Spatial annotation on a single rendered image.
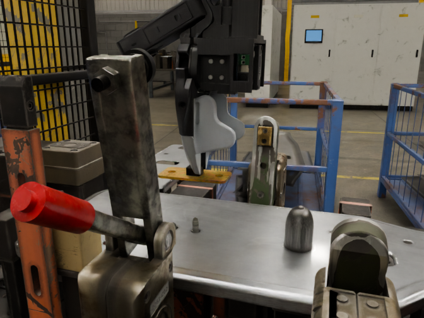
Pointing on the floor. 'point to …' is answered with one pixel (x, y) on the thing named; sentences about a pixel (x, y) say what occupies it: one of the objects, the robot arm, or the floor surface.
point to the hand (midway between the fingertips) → (195, 159)
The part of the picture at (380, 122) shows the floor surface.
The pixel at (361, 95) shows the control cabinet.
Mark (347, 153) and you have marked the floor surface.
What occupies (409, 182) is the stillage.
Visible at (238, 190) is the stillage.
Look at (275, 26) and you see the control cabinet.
